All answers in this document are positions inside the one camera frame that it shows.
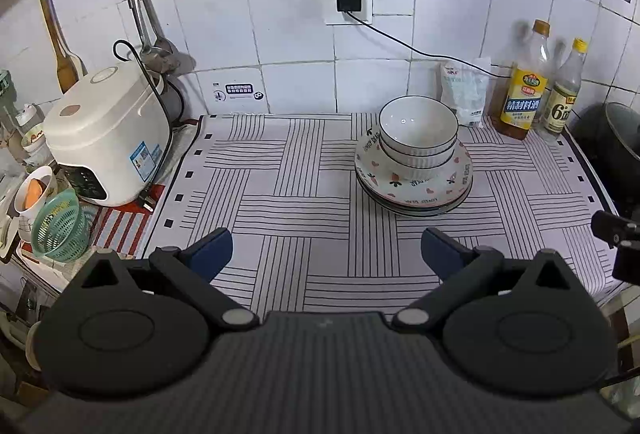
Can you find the blue fried egg plate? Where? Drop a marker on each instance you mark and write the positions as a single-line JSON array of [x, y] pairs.
[[411, 211]]

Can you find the white rice cooker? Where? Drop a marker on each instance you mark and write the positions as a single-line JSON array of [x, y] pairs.
[[108, 133]]

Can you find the pink rabbit carrot plate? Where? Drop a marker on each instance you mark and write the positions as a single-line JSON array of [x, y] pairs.
[[415, 183]]

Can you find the red striped cloth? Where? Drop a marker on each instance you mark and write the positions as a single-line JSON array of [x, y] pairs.
[[120, 228]]

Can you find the white salt bag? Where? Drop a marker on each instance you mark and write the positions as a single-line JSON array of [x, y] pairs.
[[464, 90]]

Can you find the black wok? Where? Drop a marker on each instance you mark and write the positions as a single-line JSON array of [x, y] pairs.
[[609, 135]]

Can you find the plain white bowl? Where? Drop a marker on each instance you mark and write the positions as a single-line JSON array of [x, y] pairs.
[[412, 173]]

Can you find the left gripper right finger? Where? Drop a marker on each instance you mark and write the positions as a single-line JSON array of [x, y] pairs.
[[463, 272]]

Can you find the white vinegar bottle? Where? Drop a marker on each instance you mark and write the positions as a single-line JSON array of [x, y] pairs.
[[563, 93]]

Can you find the striped white table mat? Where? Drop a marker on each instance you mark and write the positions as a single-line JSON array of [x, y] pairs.
[[307, 237]]

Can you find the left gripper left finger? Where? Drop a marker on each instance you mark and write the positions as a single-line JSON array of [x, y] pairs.
[[190, 272]]

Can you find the wooden spatula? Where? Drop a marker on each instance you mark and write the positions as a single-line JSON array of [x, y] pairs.
[[69, 67]]

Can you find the hanging metal ladle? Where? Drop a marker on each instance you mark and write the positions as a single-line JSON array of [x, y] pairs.
[[157, 53]]

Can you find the white ribbed bowl blue rim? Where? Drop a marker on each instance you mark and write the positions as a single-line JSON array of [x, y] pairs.
[[418, 126]]

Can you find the cooking wine bottle yellow label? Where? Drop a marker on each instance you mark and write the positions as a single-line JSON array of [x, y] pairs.
[[516, 105]]

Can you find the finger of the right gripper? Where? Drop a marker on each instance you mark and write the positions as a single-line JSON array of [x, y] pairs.
[[627, 262], [615, 230]]

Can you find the white cup with orange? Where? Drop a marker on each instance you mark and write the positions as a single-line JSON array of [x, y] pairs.
[[39, 187]]

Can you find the green plastic basket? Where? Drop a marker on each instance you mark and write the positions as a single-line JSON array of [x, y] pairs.
[[60, 231]]

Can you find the white wall socket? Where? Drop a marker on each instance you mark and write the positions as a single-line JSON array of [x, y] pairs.
[[346, 12]]

